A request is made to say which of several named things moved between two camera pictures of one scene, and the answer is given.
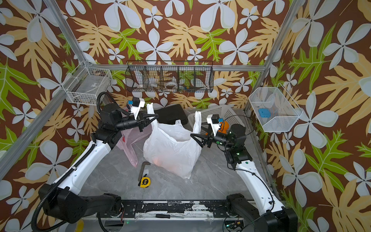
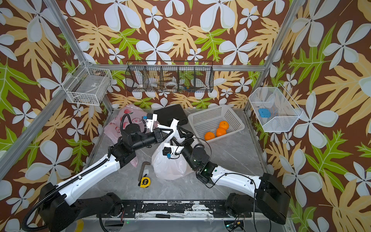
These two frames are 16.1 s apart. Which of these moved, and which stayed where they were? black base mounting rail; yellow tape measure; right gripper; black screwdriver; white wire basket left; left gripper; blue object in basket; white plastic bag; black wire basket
Moved: right gripper; white plastic bag; left gripper
Stayed: white wire basket left; blue object in basket; yellow tape measure; black wire basket; black base mounting rail; black screwdriver
